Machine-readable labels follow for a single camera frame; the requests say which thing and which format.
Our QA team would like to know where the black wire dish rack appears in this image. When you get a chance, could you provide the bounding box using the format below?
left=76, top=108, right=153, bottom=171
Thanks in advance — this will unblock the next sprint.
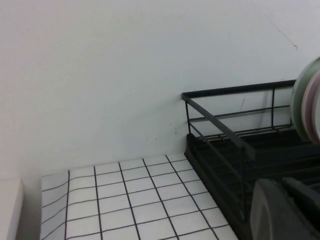
left=184, top=124, right=320, bottom=240
left=181, top=79, right=320, bottom=226

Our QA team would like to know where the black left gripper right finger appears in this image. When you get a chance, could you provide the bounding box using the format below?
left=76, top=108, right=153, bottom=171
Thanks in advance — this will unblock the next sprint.
left=281, top=176, right=320, bottom=240

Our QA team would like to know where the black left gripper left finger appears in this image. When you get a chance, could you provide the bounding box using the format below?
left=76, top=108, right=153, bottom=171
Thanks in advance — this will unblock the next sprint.
left=250, top=178, right=301, bottom=240

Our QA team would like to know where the pink plate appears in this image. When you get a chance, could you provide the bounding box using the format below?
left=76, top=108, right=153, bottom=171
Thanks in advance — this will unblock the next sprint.
left=301, top=71, right=320, bottom=145

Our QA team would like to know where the green plate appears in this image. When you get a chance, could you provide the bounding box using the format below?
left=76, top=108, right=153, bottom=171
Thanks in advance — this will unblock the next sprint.
left=289, top=56, right=320, bottom=142

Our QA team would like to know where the white black-grid tablecloth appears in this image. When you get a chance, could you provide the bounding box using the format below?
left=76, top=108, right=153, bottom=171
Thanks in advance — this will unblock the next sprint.
left=41, top=154, right=240, bottom=240

